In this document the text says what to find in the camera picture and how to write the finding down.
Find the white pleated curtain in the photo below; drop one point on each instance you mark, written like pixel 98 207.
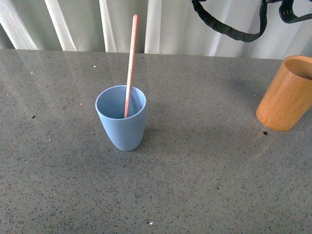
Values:
pixel 165 27

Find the pink chopstick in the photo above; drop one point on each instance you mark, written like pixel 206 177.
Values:
pixel 131 64

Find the blue plastic cup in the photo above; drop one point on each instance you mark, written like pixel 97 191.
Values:
pixel 125 133

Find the bamboo chopstick holder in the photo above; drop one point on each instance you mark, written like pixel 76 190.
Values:
pixel 289 95

